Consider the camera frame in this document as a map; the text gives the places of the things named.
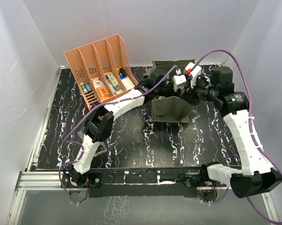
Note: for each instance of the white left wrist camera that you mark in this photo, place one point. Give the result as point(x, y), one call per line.
point(179, 81)

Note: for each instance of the orange white snack packet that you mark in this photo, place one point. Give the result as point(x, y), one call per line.
point(101, 89)

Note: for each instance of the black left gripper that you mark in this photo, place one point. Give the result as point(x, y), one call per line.
point(172, 92)

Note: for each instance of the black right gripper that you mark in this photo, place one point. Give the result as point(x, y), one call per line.
point(199, 82)

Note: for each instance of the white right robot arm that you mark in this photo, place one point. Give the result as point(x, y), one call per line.
point(257, 174)

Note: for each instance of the black front mounting rail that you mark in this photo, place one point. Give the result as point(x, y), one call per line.
point(152, 181)

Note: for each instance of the orange plastic file organizer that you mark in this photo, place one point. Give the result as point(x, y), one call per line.
point(94, 60)

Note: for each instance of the white blue box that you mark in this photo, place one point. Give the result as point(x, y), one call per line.
point(128, 84)

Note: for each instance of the green white small box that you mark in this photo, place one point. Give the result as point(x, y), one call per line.
point(116, 87)

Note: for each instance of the green canvas bag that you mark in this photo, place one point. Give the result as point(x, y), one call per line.
point(166, 108)

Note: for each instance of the clear twin bottle pack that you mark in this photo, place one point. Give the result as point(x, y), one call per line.
point(101, 148)

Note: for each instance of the small vials set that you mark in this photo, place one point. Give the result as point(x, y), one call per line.
point(86, 87)

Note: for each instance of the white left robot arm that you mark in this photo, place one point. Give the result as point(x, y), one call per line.
point(93, 130)

